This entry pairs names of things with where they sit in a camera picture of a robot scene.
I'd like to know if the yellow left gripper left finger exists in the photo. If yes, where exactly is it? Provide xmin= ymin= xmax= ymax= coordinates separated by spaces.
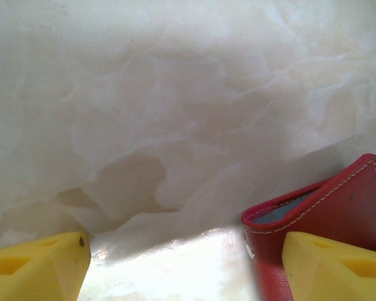
xmin=0 ymin=231 xmax=91 ymax=301

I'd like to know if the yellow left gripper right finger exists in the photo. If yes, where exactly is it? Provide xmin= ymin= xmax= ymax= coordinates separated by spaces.
xmin=283 ymin=231 xmax=376 ymax=301

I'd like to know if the red leather card holder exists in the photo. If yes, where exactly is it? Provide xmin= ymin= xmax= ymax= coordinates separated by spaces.
xmin=241 ymin=153 xmax=376 ymax=301

